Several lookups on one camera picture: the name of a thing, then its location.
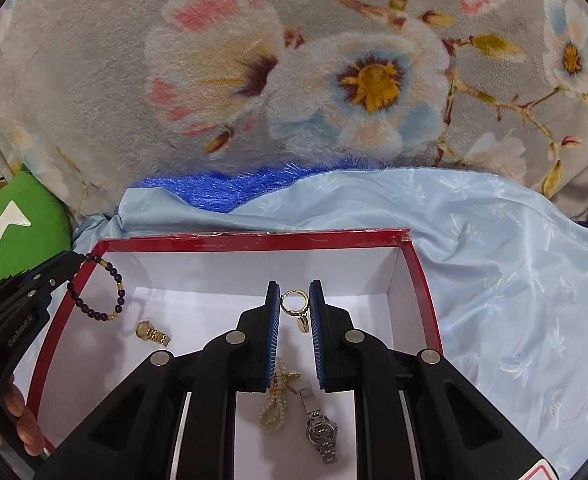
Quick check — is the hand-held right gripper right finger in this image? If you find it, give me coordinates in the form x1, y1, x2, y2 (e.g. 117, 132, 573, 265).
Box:
309, 279, 560, 480

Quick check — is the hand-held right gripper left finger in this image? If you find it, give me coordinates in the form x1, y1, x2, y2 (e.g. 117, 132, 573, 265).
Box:
34, 280, 281, 480

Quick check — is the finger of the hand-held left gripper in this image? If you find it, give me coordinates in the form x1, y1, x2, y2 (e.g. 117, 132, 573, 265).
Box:
16, 250, 95, 306

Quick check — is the gold hoop earring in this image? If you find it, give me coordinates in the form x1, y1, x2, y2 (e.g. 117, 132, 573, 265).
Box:
280, 289, 311, 335

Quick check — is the black bead bracelet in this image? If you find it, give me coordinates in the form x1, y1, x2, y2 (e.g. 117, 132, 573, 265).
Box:
66, 252, 126, 323

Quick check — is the white pearl bracelet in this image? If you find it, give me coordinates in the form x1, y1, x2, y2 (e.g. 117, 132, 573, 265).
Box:
257, 356, 302, 434

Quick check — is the red cardboard box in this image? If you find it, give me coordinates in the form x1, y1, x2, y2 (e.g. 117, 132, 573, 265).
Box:
26, 228, 443, 480

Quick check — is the silver wristwatch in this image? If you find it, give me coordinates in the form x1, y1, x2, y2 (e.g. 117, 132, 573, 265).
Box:
298, 385, 341, 465

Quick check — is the gold wristwatch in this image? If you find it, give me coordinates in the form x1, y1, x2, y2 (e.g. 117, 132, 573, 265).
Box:
134, 321, 171, 347

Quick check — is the person's left hand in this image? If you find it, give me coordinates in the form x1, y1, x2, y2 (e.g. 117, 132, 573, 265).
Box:
0, 373, 46, 457

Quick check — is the green pillow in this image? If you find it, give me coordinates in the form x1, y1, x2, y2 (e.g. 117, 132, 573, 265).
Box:
0, 170, 75, 295

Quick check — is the blue furry cloth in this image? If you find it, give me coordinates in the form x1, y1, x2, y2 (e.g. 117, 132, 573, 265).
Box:
141, 158, 382, 213

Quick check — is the light blue bed sheet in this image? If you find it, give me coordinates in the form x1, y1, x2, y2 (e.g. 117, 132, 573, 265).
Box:
71, 165, 588, 480

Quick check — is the grey floral plush blanket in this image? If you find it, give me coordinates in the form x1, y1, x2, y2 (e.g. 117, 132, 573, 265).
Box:
0, 0, 588, 231

